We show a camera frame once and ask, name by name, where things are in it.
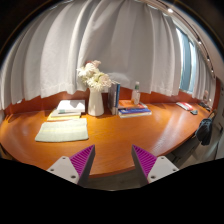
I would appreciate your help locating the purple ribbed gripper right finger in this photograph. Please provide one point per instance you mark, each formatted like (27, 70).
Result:
(150, 168)

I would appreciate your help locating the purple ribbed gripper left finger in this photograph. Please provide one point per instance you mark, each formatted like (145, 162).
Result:
(75, 168)

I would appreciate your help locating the pale green folded towel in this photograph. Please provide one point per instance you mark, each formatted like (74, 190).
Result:
(63, 131)

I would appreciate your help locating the yellow book under stack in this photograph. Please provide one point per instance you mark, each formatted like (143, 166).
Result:
(56, 116)

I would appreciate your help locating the blue book flat stack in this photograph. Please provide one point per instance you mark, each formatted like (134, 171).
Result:
(135, 112)

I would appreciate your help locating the white book on stack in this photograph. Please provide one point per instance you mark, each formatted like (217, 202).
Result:
(69, 106)

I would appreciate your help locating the orange book on stack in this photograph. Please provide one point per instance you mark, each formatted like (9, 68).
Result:
(128, 104)

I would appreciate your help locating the small black device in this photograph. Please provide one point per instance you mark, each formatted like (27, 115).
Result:
(194, 112)

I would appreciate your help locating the red book far right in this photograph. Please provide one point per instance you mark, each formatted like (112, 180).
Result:
(185, 106)

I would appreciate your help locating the white ceramic vase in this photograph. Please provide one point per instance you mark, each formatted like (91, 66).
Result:
(95, 104)

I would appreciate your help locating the clear plastic bottle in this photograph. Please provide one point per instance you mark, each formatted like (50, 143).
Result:
(136, 94)

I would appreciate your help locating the upright dark blue books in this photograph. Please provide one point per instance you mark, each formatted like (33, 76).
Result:
(113, 97)

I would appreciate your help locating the white flower bouquet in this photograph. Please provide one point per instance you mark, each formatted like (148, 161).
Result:
(92, 77)

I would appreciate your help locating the window with teal blind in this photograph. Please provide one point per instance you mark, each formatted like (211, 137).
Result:
(186, 61)

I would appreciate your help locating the white pleated curtain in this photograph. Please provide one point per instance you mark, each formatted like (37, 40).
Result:
(133, 42)

